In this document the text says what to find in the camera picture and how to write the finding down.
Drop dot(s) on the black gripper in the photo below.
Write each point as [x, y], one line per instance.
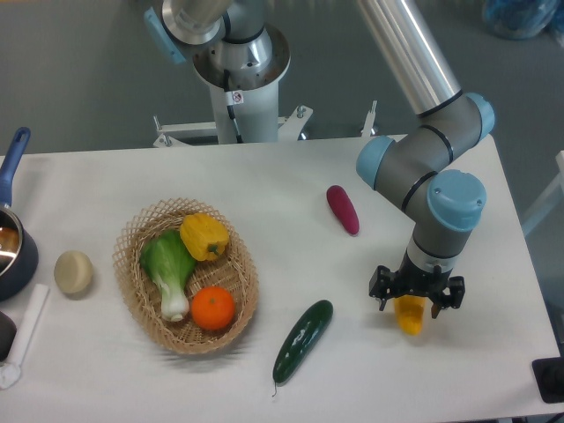
[444, 291]

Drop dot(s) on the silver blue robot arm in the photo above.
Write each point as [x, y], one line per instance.
[413, 173]

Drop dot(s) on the purple sweet potato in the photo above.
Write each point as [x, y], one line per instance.
[342, 207]

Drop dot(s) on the dark green cucumber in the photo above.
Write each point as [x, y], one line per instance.
[300, 341]

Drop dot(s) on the black device at table edge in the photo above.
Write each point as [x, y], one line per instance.
[548, 374]

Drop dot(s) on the woven wicker basket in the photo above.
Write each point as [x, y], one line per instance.
[234, 271]

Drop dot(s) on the orange fruit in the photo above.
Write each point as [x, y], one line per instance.
[213, 308]

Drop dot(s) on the yellow bell pepper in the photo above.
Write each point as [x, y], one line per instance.
[204, 237]

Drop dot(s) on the green bok choy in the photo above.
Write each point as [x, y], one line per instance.
[169, 265]

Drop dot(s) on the blue plastic bag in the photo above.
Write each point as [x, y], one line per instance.
[523, 20]

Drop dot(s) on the beige round potato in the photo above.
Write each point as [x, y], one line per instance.
[73, 274]

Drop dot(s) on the dark grey round object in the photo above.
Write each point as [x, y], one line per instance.
[8, 331]

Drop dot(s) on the white frame at right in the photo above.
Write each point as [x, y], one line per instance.
[546, 201]

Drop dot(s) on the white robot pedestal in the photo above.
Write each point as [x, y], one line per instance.
[243, 81]

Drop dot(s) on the white metal base frame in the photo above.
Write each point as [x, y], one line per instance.
[290, 128]

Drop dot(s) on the blue saucepan with handle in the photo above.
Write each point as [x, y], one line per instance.
[19, 253]

